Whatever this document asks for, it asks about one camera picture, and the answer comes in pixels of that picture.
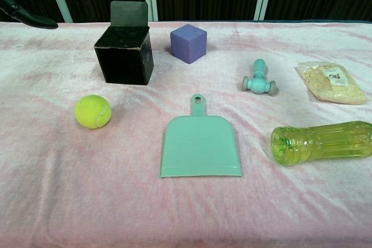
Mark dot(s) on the dark left robot hand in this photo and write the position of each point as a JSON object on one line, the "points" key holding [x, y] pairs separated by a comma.
{"points": [[32, 21]]}

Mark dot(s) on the clear bag of pale flakes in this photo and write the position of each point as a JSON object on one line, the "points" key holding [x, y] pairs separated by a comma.
{"points": [[331, 84]]}

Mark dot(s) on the black open cardboard box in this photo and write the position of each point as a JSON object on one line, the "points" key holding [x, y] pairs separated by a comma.
{"points": [[122, 62]]}

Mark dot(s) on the yellow-green transparent plastic bottle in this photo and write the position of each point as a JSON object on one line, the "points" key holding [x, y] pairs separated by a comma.
{"points": [[322, 143]]}

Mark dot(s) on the yellow-green tennis ball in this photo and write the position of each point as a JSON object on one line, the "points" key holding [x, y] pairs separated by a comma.
{"points": [[92, 111]]}

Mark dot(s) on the teal roller massager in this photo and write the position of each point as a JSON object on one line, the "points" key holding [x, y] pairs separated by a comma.
{"points": [[258, 82]]}

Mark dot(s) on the pink fuzzy table cloth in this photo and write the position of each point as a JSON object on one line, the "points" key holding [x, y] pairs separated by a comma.
{"points": [[87, 190]]}

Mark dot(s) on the purple foam cube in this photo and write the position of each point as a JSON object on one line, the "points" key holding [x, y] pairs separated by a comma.
{"points": [[187, 45]]}

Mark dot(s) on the teal plastic dustpan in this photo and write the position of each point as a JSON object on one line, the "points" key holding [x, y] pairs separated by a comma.
{"points": [[200, 149]]}

